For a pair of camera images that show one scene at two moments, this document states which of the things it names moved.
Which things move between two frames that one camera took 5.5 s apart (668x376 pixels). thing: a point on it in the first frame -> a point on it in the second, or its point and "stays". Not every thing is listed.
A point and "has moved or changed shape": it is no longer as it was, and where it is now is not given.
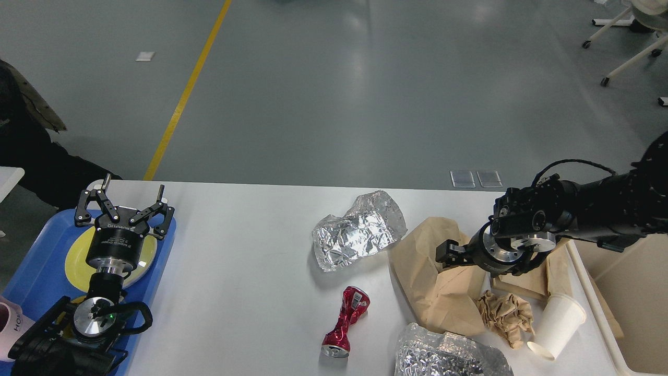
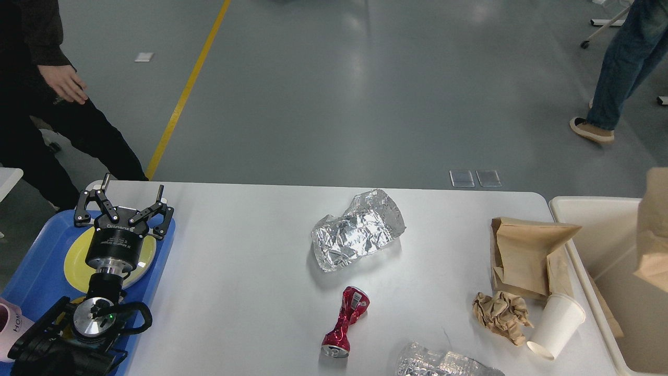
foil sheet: x=422 y=352 has moved or changed shape
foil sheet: x=373 y=221 stays
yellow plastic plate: x=80 y=271 stays
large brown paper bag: x=445 y=300 -> x=652 y=237
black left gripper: x=116 y=247 stays
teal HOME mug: x=66 y=324 stays
